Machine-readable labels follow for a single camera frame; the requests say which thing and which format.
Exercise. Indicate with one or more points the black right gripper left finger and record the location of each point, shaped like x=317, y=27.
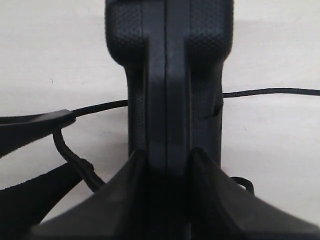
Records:
x=117, y=211

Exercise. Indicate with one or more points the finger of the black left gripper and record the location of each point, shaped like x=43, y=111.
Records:
x=27, y=203
x=19, y=131

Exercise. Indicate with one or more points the black plastic carrying case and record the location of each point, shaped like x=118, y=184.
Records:
x=173, y=52

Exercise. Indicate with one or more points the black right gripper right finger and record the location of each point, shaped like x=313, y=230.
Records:
x=223, y=210

